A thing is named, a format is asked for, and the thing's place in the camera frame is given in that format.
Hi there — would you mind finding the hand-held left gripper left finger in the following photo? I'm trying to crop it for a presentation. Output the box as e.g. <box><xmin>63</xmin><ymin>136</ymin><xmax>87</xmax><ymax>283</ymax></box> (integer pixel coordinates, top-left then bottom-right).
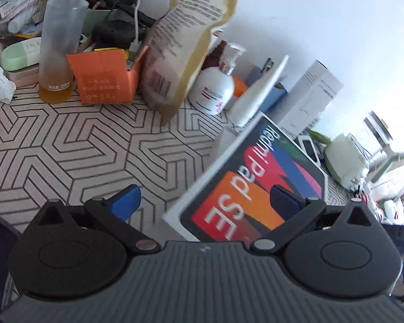
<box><xmin>27</xmin><ymin>184</ymin><xmax>161</xmax><ymax>254</ymax></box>

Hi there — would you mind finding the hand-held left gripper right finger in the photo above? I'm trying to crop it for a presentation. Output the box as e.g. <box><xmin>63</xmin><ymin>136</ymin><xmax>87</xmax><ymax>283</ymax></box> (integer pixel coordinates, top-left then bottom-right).
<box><xmin>250</xmin><ymin>184</ymin><xmax>382</xmax><ymax>254</ymax></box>

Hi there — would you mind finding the colourful tablet box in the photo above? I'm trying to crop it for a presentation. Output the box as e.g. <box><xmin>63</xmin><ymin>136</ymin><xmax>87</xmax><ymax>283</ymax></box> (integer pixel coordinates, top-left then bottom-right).
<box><xmin>162</xmin><ymin>112</ymin><xmax>329</xmax><ymax>243</ymax></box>

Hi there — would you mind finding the patterned desktop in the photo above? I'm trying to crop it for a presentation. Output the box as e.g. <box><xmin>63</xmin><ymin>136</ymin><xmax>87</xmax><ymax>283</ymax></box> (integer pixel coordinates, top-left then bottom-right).
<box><xmin>0</xmin><ymin>34</ymin><xmax>357</xmax><ymax>243</ymax></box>

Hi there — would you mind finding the white device black screen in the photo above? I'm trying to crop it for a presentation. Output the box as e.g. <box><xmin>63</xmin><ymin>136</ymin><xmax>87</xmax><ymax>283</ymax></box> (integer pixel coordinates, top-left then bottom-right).
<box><xmin>298</xmin><ymin>135</ymin><xmax>324</xmax><ymax>166</ymax></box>

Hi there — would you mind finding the green and white jar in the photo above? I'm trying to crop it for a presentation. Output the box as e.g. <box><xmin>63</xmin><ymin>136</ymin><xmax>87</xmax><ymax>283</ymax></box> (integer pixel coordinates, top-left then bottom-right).
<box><xmin>324</xmin><ymin>133</ymin><xmax>371</xmax><ymax>189</ymax></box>

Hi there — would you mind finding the tall white carton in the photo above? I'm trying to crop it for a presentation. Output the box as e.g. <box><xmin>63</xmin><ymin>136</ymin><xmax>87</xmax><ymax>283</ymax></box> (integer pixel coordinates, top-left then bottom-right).
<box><xmin>278</xmin><ymin>60</ymin><xmax>344</xmax><ymax>138</ymax></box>

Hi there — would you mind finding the blue cardboard box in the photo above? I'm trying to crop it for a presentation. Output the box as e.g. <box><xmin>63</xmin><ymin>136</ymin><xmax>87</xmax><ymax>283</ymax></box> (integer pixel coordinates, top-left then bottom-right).
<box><xmin>244</xmin><ymin>65</ymin><xmax>288</xmax><ymax>115</ymax></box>

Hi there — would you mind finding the white squeeze tube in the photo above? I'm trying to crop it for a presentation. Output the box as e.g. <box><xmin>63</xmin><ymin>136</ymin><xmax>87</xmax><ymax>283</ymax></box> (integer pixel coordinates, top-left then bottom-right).
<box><xmin>228</xmin><ymin>55</ymin><xmax>289</xmax><ymax>127</ymax></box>

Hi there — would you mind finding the orange round item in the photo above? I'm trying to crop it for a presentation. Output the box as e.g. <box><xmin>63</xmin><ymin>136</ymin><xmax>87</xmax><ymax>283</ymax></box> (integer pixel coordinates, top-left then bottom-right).
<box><xmin>232</xmin><ymin>76</ymin><xmax>249</xmax><ymax>97</ymax></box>

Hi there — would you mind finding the orange cardboard box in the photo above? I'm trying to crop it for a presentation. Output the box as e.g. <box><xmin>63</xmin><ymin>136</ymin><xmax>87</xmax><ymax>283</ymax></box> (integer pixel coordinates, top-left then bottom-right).
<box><xmin>66</xmin><ymin>48</ymin><xmax>142</xmax><ymax>105</ymax></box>

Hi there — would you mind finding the white pump bottle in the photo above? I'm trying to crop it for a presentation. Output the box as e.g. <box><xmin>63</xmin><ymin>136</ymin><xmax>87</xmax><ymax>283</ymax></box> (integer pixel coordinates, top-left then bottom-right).
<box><xmin>189</xmin><ymin>43</ymin><xmax>247</xmax><ymax>115</ymax></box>

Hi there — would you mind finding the tan kraft paper pouch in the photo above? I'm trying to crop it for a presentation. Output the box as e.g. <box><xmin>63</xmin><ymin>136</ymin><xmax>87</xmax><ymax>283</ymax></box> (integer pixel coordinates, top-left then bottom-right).
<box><xmin>141</xmin><ymin>0</ymin><xmax>239</xmax><ymax>125</ymax></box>

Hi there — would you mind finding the brown bottle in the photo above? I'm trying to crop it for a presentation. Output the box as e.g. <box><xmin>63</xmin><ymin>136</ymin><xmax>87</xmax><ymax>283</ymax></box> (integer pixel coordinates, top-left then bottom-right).
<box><xmin>202</xmin><ymin>40</ymin><xmax>229</xmax><ymax>71</ymax></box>

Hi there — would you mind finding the black pouch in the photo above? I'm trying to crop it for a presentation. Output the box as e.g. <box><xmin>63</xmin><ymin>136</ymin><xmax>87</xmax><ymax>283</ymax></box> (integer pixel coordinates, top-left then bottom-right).
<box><xmin>92</xmin><ymin>8</ymin><xmax>155</xmax><ymax>49</ymax></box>

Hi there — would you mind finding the frosted glass bottle gold cap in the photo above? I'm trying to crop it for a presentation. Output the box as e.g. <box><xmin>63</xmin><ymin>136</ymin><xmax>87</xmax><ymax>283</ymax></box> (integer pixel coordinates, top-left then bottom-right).
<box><xmin>39</xmin><ymin>0</ymin><xmax>90</xmax><ymax>105</ymax></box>

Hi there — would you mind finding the pale green case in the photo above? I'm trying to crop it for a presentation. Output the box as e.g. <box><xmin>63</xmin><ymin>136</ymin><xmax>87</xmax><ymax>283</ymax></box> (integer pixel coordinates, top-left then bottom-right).
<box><xmin>0</xmin><ymin>37</ymin><xmax>43</xmax><ymax>72</ymax></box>

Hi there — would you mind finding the pale green cup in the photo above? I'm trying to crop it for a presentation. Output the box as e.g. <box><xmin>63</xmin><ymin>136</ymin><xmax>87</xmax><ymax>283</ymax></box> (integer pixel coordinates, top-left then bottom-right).
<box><xmin>82</xmin><ymin>7</ymin><xmax>113</xmax><ymax>37</ymax></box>

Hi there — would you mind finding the white cable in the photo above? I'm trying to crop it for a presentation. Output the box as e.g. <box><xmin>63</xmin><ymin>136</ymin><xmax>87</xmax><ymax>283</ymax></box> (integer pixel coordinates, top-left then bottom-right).
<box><xmin>132</xmin><ymin>0</ymin><xmax>176</xmax><ymax>62</ymax></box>

